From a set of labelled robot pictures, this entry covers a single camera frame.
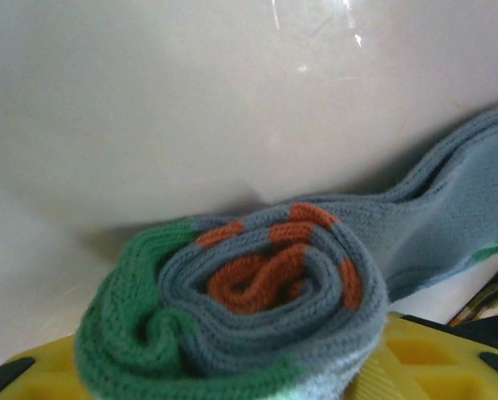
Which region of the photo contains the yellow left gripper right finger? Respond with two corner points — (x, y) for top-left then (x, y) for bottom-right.
(348, 312), (498, 400)

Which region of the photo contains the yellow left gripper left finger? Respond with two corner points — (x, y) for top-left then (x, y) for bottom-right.
(0, 337), (91, 400)

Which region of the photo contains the olive brown orange sock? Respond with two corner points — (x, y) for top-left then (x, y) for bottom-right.
(448, 249), (498, 330)

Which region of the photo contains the blue orange green striped sock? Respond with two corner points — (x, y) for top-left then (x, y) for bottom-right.
(73, 102), (498, 400)

